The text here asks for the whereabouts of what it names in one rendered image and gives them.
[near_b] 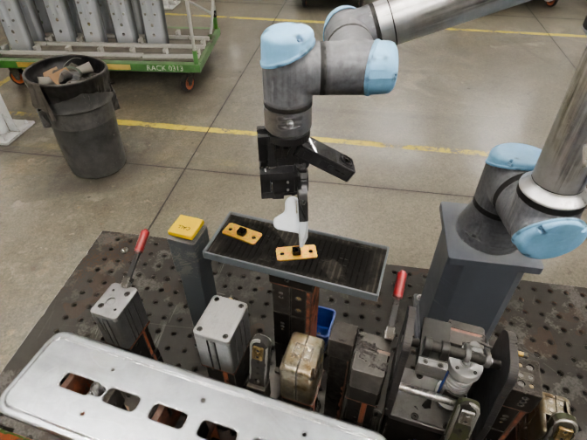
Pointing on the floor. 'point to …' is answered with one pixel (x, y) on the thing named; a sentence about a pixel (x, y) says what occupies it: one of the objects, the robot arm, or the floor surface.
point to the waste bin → (79, 111)
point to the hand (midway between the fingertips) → (300, 220)
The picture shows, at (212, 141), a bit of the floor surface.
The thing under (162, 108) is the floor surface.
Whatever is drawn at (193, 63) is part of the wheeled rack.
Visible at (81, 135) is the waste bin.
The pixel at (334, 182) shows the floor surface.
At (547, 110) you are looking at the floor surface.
